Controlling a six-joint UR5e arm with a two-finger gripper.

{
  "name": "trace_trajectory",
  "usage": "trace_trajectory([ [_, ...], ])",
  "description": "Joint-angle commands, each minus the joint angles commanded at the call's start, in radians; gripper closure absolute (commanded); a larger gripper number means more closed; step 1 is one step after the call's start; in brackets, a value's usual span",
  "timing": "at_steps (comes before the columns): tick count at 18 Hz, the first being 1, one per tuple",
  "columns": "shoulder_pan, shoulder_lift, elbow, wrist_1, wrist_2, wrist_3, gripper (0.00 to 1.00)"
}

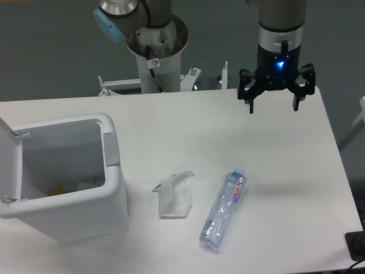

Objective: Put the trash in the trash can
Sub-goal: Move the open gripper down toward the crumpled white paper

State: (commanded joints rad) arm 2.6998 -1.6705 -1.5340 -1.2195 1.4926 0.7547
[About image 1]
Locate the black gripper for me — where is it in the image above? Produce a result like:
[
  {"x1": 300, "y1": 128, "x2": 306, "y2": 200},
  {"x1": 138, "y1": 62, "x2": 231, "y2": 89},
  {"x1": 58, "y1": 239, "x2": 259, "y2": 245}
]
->
[{"x1": 237, "y1": 42, "x2": 316, "y2": 114}]

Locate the crushed clear plastic bottle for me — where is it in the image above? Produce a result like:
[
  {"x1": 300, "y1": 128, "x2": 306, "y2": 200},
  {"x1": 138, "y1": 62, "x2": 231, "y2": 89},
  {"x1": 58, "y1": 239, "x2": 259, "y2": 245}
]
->
[{"x1": 199, "y1": 169, "x2": 245, "y2": 249}]

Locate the clear plastic wrapper trash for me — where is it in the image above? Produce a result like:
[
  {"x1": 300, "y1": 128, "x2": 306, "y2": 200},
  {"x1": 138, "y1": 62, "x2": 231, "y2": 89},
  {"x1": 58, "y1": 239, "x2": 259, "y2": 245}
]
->
[{"x1": 152, "y1": 170, "x2": 193, "y2": 219}]

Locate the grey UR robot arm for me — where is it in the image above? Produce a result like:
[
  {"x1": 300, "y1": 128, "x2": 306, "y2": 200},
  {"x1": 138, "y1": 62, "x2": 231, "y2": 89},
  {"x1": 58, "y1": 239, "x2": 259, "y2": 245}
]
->
[{"x1": 93, "y1": 1, "x2": 315, "y2": 110}]

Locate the white open trash can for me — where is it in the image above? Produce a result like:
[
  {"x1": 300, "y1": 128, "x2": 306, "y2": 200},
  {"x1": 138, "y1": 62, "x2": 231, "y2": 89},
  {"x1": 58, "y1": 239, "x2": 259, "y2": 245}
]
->
[{"x1": 1, "y1": 113, "x2": 130, "y2": 242}]

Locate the yellow trash inside bin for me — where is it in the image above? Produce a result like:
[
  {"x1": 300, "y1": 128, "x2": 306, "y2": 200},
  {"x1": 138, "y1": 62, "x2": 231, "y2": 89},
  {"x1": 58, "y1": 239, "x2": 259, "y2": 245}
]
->
[{"x1": 49, "y1": 187, "x2": 67, "y2": 196}]

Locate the black box at table edge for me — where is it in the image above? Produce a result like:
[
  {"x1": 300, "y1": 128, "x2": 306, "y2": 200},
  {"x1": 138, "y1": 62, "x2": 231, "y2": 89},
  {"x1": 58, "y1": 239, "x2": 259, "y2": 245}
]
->
[{"x1": 344, "y1": 231, "x2": 364, "y2": 261}]

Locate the white frame at right edge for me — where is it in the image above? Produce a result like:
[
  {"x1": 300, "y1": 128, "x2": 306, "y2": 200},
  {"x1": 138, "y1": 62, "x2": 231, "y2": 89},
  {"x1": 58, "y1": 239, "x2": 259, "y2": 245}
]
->
[{"x1": 338, "y1": 97, "x2": 364, "y2": 151}]

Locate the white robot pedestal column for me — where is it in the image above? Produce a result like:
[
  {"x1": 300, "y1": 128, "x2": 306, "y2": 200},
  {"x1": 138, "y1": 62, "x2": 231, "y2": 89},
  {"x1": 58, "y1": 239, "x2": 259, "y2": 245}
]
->
[{"x1": 126, "y1": 15, "x2": 188, "y2": 79}]

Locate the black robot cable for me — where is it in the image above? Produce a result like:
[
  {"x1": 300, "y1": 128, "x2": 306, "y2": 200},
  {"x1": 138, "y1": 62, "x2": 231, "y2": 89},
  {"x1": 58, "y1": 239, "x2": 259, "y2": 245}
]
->
[{"x1": 145, "y1": 45, "x2": 165, "y2": 94}]

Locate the white pedestal base frame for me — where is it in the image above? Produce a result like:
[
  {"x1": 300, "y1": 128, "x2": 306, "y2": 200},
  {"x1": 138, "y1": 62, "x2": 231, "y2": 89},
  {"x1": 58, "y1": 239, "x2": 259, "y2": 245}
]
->
[{"x1": 98, "y1": 61, "x2": 230, "y2": 96}]

